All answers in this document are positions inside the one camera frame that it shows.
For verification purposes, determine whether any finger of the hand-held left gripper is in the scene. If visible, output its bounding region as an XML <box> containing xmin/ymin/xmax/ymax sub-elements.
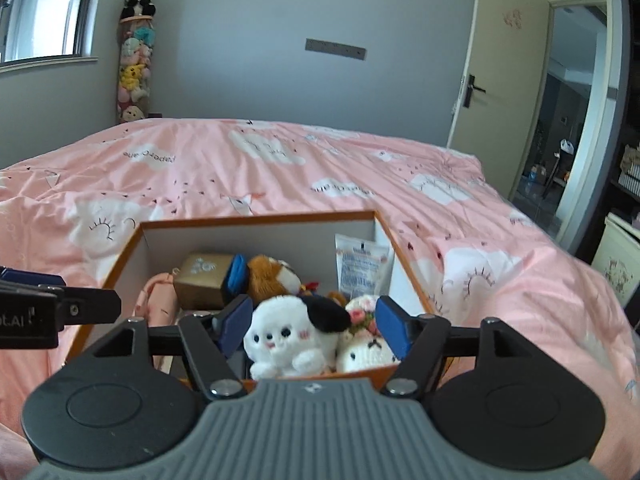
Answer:
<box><xmin>50</xmin><ymin>287</ymin><xmax>122</xmax><ymax>331</ymax></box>
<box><xmin>0</xmin><ymin>266</ymin><xmax>67</xmax><ymax>292</ymax></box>

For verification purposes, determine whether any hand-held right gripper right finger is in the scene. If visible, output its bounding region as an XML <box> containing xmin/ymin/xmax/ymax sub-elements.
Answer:
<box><xmin>375</xmin><ymin>295</ymin><xmax>528</xmax><ymax>396</ymax></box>

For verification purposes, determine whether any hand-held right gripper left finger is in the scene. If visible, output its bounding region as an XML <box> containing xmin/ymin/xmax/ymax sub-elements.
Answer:
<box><xmin>92</xmin><ymin>294</ymin><xmax>254</xmax><ymax>401</ymax></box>

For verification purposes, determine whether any crochet bunny with flowers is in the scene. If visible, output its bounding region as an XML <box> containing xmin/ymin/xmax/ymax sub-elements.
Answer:
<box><xmin>335</xmin><ymin>295</ymin><xmax>403</xmax><ymax>373</ymax></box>

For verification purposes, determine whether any white striped plush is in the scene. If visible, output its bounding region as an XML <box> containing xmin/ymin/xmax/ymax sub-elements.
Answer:
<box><xmin>243</xmin><ymin>294</ymin><xmax>352</xmax><ymax>381</ymax></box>

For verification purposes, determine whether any gold gift box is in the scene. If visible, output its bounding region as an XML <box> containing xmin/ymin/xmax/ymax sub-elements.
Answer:
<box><xmin>172</xmin><ymin>252</ymin><xmax>236</xmax><ymax>311</ymax></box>

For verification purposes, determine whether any brown dog plush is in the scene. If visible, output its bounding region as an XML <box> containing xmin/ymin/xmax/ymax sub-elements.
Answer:
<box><xmin>246</xmin><ymin>255</ymin><xmax>348</xmax><ymax>308</ymax></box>

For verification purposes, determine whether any white sachet packet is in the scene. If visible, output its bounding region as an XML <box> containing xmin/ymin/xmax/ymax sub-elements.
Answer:
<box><xmin>334</xmin><ymin>234</ymin><xmax>392</xmax><ymax>303</ymax></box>

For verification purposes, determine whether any orange-rimmed white storage box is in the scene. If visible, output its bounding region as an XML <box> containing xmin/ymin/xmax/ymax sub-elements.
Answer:
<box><xmin>62</xmin><ymin>210</ymin><xmax>451</xmax><ymax>396</ymax></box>

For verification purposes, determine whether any pink printed blanket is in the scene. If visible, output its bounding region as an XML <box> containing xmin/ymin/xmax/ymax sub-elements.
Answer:
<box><xmin>0</xmin><ymin>119</ymin><xmax>640</xmax><ymax>480</ymax></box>

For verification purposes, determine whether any mesh column of plush toys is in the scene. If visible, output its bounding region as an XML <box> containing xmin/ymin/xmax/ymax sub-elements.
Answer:
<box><xmin>116</xmin><ymin>16</ymin><xmax>155</xmax><ymax>123</ymax></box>

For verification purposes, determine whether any white floral cabinet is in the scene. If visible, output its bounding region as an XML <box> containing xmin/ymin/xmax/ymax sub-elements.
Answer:
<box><xmin>590</xmin><ymin>212</ymin><xmax>640</xmax><ymax>306</ymax></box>

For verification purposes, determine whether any cream door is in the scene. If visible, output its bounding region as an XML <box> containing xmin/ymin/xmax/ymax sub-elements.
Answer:
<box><xmin>447</xmin><ymin>0</ymin><xmax>551</xmax><ymax>201</ymax></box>

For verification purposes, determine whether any window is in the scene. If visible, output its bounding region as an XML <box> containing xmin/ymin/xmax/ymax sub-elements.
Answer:
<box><xmin>0</xmin><ymin>0</ymin><xmax>103</xmax><ymax>68</ymax></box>

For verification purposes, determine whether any white basket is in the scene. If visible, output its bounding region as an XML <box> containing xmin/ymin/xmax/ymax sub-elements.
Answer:
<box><xmin>619</xmin><ymin>145</ymin><xmax>640</xmax><ymax>188</ymax></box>

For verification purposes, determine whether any panda plush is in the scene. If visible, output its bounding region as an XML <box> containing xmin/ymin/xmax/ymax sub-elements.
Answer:
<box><xmin>121</xmin><ymin>0</ymin><xmax>157</xmax><ymax>20</ymax></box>

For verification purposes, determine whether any black door handle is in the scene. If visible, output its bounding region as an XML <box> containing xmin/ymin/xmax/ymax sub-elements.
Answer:
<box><xmin>461</xmin><ymin>74</ymin><xmax>487</xmax><ymax>108</ymax></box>

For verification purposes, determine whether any white door frame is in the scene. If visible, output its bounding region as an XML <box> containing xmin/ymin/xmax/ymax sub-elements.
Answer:
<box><xmin>547</xmin><ymin>0</ymin><xmax>621</xmax><ymax>251</ymax></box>

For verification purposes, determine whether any grey wall switch panel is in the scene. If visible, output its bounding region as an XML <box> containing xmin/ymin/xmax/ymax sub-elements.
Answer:
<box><xmin>305</xmin><ymin>37</ymin><xmax>367</xmax><ymax>61</ymax></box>

